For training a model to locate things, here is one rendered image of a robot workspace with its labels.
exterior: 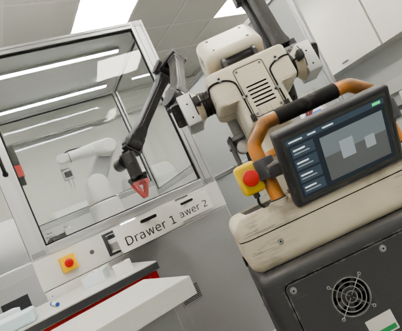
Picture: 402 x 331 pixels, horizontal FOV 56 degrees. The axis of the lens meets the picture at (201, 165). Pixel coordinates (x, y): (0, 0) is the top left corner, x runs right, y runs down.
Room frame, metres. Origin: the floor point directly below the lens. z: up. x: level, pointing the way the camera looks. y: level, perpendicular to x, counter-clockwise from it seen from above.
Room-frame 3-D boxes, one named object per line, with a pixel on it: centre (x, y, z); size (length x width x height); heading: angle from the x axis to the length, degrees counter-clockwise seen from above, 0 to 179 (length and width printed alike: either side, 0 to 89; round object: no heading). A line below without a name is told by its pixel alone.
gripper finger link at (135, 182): (1.59, 0.26, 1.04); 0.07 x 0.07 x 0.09; 26
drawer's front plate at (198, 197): (2.04, 0.17, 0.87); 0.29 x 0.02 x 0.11; 116
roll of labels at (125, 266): (1.41, 0.42, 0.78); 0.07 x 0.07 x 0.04
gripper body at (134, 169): (1.59, 0.27, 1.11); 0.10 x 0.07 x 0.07; 26
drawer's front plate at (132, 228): (1.62, 0.31, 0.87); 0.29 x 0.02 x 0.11; 116
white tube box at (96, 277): (1.52, 0.57, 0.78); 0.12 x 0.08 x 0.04; 9
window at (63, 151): (1.95, 0.43, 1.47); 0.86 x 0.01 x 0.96; 116
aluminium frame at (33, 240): (2.35, 0.63, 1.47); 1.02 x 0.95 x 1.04; 116
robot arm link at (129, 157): (1.60, 0.27, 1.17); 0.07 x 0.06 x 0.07; 43
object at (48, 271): (2.35, 0.63, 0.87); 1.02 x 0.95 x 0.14; 116
